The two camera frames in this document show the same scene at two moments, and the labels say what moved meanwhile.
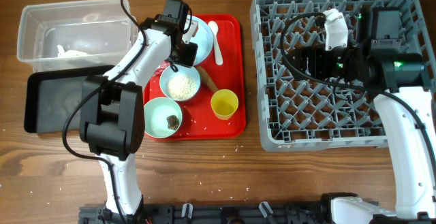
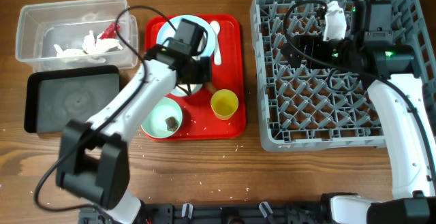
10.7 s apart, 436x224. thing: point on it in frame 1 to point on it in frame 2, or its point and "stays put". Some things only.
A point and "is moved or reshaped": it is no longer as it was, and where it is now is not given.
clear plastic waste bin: (85, 33) stays put
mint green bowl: (156, 111) stays put
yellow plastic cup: (224, 103) stays put
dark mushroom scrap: (173, 122) stays put
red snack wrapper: (155, 77) is moved or reshaped
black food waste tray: (50, 96) stays put
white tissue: (70, 53) is moved or reshaped
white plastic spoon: (214, 27) stays put
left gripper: (187, 61) to (204, 73)
